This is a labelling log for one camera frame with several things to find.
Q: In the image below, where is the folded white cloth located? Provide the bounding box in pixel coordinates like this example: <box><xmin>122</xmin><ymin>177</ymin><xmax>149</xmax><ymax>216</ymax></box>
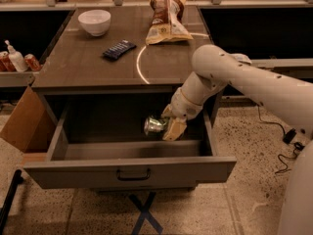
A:
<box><xmin>233</xmin><ymin>53</ymin><xmax>252</xmax><ymax>65</ymax></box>

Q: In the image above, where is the green soda can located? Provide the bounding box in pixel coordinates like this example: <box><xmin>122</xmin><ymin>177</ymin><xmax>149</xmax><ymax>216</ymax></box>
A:
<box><xmin>144</xmin><ymin>117</ymin><xmax>169</xmax><ymax>135</ymax></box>

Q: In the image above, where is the white pump bottle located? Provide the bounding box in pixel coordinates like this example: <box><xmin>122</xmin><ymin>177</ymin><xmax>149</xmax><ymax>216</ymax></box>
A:
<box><xmin>5</xmin><ymin>40</ymin><xmax>27</xmax><ymax>72</ymax></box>

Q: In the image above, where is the brown chip bag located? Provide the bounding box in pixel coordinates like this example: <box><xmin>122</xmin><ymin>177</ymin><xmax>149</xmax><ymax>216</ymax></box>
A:
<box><xmin>146</xmin><ymin>0</ymin><xmax>193</xmax><ymax>45</ymax></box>

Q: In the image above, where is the black power adapter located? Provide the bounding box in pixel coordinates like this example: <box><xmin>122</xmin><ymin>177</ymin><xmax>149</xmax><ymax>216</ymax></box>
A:
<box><xmin>283</xmin><ymin>128</ymin><xmax>296</xmax><ymax>144</ymax></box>

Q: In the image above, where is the open grey top drawer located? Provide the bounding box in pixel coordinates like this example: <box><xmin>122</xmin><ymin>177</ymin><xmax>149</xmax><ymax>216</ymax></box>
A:
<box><xmin>24</xmin><ymin>100</ymin><xmax>236</xmax><ymax>191</ymax></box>

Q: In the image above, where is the grey side shelf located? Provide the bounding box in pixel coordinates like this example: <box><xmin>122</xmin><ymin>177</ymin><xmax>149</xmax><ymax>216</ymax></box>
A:
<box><xmin>0</xmin><ymin>71</ymin><xmax>37</xmax><ymax>88</ymax></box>
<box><xmin>252</xmin><ymin>58</ymin><xmax>313</xmax><ymax>79</ymax></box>

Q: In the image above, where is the black stand leg left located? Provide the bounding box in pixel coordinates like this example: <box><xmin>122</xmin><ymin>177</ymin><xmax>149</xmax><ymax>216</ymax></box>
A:
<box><xmin>0</xmin><ymin>169</ymin><xmax>23</xmax><ymax>235</ymax></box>

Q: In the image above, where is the brown cardboard box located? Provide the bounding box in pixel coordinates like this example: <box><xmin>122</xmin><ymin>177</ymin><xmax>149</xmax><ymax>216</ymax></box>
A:
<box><xmin>0</xmin><ymin>87</ymin><xmax>56</xmax><ymax>153</ymax></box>

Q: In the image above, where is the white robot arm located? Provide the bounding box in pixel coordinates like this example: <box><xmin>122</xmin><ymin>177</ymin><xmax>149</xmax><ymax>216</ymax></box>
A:
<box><xmin>162</xmin><ymin>44</ymin><xmax>313</xmax><ymax>235</ymax></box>

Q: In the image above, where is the black drawer handle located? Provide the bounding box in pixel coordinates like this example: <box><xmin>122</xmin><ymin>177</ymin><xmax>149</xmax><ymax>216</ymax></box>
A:
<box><xmin>116</xmin><ymin>168</ymin><xmax>151</xmax><ymax>182</ymax></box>

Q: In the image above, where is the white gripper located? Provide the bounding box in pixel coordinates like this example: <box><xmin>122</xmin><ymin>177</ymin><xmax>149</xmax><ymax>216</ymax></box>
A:
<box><xmin>161</xmin><ymin>87</ymin><xmax>202</xmax><ymax>141</ymax></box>

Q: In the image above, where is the black cable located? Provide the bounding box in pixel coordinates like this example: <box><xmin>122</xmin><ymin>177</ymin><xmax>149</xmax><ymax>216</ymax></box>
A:
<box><xmin>256</xmin><ymin>105</ymin><xmax>306</xmax><ymax>175</ymax></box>

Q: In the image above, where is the white ceramic bowl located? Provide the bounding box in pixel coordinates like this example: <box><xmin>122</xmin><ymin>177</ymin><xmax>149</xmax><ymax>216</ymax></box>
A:
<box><xmin>78</xmin><ymin>10</ymin><xmax>111</xmax><ymax>36</ymax></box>

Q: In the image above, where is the grey side shelf right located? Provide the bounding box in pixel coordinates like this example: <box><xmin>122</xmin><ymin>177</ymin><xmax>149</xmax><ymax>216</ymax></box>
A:
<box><xmin>252</xmin><ymin>58</ymin><xmax>313</xmax><ymax>79</ymax></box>

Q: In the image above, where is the dark blue snack bar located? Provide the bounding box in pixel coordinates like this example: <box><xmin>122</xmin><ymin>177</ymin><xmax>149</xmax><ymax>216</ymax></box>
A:
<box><xmin>103</xmin><ymin>39</ymin><xmax>136</xmax><ymax>61</ymax></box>

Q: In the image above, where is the red soda can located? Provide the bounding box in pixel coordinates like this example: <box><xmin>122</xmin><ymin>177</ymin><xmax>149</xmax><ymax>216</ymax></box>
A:
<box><xmin>24</xmin><ymin>54</ymin><xmax>42</xmax><ymax>71</ymax></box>

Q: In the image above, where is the grey side shelf left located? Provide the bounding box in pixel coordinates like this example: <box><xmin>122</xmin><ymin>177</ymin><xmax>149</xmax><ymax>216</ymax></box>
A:
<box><xmin>0</xmin><ymin>71</ymin><xmax>37</xmax><ymax>88</ymax></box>

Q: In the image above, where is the red can at edge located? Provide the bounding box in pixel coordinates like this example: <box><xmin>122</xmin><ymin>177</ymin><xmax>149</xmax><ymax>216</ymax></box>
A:
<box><xmin>0</xmin><ymin>51</ymin><xmax>16</xmax><ymax>71</ymax></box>

